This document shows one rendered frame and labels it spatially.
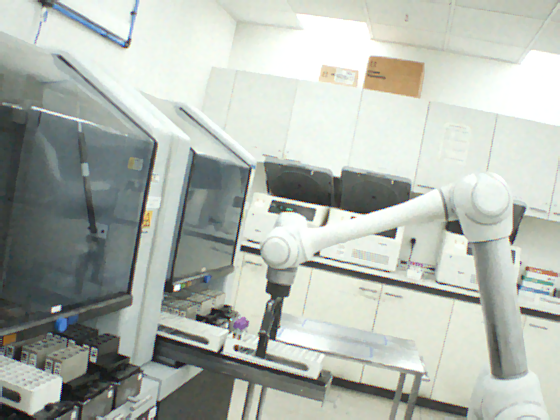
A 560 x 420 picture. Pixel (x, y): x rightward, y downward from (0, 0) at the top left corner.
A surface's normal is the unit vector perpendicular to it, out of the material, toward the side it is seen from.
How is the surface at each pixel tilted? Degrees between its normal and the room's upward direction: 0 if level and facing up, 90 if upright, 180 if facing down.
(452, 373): 90
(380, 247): 90
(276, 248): 94
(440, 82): 90
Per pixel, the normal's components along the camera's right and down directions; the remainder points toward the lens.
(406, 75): -0.29, 0.00
